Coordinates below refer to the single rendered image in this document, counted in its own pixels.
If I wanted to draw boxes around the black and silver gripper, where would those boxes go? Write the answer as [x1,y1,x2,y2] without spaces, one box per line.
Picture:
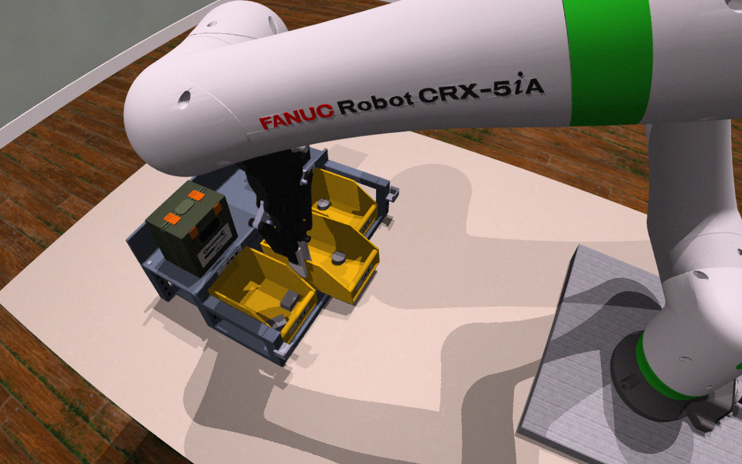
[245,157,313,278]

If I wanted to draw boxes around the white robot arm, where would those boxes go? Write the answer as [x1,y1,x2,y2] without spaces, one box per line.
[124,0,742,433]

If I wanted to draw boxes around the grey low shelf rack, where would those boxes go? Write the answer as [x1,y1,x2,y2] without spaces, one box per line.
[126,147,399,367]

